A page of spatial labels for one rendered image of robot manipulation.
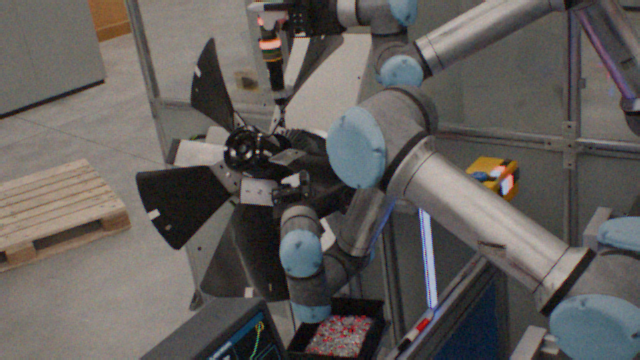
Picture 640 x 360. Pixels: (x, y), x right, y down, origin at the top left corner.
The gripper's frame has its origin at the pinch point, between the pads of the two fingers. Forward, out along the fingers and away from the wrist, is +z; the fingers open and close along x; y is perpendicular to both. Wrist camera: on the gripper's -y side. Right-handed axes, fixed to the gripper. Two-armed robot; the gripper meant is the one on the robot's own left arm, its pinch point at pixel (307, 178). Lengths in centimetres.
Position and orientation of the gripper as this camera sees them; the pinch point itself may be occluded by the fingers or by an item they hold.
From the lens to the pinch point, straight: 166.3
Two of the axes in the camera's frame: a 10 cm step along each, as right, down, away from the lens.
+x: 2.4, 8.8, 4.0
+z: -0.4, -4.0, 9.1
